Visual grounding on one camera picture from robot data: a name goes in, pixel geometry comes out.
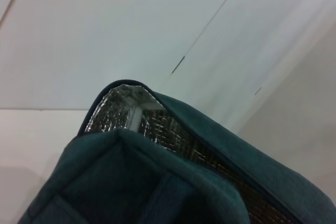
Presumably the white fabric curtain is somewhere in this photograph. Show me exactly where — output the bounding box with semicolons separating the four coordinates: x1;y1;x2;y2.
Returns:
162;0;336;135

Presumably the teal insulated lunch bag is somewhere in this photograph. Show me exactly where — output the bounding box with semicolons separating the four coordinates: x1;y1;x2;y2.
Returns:
17;79;336;224

